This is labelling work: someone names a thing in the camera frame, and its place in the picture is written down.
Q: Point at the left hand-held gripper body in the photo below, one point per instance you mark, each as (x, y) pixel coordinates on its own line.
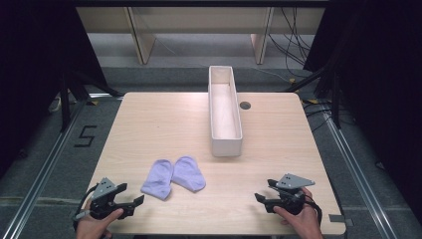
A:
(103, 189)

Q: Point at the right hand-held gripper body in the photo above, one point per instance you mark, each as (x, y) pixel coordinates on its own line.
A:
(292, 181)

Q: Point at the lilac sock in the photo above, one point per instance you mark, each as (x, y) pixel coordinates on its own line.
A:
(189, 174)
(158, 179)

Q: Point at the person's left hand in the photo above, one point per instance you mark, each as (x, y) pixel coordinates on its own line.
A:
(89, 229)

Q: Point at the person's right hand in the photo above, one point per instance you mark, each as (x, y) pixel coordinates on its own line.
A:
(305, 225)

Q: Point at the grey tape strip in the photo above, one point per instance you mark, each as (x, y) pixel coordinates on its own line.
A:
(338, 218)

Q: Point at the long white box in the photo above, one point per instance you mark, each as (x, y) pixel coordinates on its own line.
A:
(225, 146)

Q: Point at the dark round table grommet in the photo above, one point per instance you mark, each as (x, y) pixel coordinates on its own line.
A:
(245, 105)

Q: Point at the black metal stand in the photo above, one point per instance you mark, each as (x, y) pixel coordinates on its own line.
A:
(335, 99)
(64, 106)

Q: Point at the dark curtain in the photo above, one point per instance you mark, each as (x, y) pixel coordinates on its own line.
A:
(381, 83)
(33, 66)

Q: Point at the aluminium floor rail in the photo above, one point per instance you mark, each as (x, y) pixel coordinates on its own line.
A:
(43, 169)
(358, 179)

